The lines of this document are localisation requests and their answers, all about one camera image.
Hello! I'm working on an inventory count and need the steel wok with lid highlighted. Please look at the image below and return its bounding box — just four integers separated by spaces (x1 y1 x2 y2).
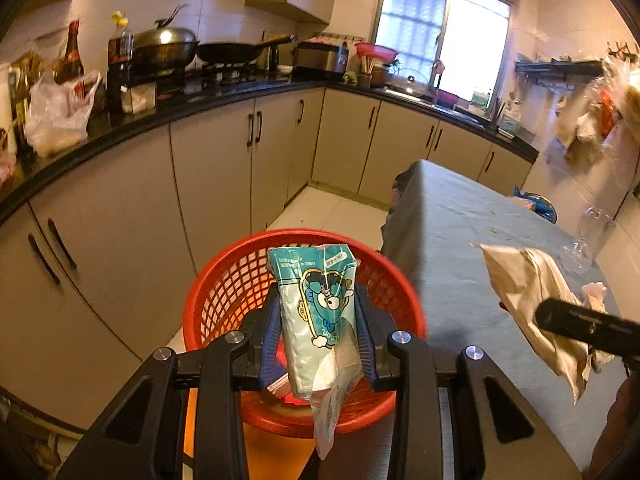
132 3 200 74

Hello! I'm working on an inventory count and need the black countertop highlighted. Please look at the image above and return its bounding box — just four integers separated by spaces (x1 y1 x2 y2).
1 80 539 221

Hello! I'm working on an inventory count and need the clear glass pitcher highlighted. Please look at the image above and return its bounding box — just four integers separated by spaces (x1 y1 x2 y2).
561 206 614 274

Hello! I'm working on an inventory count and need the beige paper bag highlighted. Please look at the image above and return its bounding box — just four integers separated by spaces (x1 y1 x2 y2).
478 242 615 404

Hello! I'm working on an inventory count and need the dark soy sauce bottle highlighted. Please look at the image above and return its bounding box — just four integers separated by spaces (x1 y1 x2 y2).
106 11 134 115

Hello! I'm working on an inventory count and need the blue bag on stool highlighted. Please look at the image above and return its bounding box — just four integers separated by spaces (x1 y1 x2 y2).
513 186 558 224

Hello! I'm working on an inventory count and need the black frying pan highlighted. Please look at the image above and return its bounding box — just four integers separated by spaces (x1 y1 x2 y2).
196 35 297 65

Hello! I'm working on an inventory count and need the red-cap sauce bottle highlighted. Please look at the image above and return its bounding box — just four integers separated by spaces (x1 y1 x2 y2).
54 20 84 84

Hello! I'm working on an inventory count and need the black wall shelf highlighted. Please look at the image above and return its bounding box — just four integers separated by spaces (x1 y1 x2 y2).
515 60 603 81

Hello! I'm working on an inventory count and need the kitchen window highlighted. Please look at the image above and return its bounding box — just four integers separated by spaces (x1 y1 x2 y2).
371 0 515 110

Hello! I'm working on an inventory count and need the clear plastic bag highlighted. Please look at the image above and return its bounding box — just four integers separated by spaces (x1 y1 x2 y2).
582 282 608 313

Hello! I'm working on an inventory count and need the teal cartoon tissue pack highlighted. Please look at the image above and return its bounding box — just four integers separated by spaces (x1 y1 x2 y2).
268 244 362 460

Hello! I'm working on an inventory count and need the white plastic bag on counter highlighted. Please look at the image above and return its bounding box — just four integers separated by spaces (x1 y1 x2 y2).
25 70 102 157

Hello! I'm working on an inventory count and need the steel rice cooker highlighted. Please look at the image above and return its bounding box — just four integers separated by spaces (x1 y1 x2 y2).
292 41 349 81

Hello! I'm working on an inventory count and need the grey-blue tablecloth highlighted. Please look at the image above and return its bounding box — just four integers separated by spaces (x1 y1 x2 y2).
306 162 628 472

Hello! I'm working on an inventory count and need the person's right hand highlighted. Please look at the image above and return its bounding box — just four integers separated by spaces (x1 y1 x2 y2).
582 372 639 479

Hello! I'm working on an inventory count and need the red colander bowl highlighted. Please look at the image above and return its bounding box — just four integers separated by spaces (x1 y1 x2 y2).
356 42 398 64

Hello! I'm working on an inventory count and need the small white cup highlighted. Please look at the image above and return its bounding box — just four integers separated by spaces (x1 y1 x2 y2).
120 82 157 115

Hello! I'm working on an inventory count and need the red box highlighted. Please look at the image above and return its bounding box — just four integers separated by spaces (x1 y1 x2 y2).
267 382 308 406

